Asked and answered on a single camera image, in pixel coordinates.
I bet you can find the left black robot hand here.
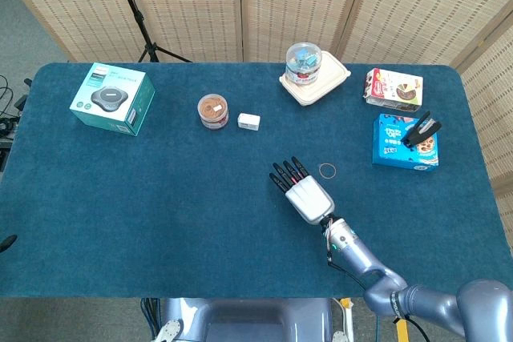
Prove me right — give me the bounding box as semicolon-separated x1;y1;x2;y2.
0;234;18;255

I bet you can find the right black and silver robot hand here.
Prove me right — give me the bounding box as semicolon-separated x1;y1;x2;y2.
269;155;336;225

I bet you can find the tan rubber band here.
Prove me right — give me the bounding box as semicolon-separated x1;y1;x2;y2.
317;162;337;180

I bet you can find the blue cookie box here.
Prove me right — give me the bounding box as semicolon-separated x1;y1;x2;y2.
371;112;440;173

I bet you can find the small white box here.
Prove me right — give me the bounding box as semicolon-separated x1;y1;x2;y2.
236;112;262;132

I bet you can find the beige lidded food container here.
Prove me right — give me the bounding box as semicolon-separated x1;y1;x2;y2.
278;50;353;107

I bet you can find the black clip tool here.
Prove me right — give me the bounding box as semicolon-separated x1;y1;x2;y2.
400;111;444;148

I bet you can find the clear jar of rubber bands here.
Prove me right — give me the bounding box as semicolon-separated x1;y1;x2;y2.
196;93;230;131

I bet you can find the grey-blue robot torso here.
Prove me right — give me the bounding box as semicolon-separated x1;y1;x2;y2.
159;297;334;342

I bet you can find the clear jar of binder clips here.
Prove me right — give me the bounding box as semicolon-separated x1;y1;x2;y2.
285;42;325;86

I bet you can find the white and red snack box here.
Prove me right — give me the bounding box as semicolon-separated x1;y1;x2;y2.
362;67;425;114

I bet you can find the blue felt table cover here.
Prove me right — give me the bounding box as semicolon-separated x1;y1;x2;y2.
0;62;499;300

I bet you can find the teal speaker product box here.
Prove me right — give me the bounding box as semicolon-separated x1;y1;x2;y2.
68;62;156;138

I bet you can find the black tripod stand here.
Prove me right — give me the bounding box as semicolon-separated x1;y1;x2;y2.
107;0;194;64

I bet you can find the white power cable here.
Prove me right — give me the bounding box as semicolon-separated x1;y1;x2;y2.
329;297;355;342

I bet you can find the black floor cable bundle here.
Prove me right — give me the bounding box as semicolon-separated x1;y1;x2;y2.
0;74;32;171

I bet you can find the dark cable bundle under table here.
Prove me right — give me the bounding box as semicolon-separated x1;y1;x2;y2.
139;297;163;342

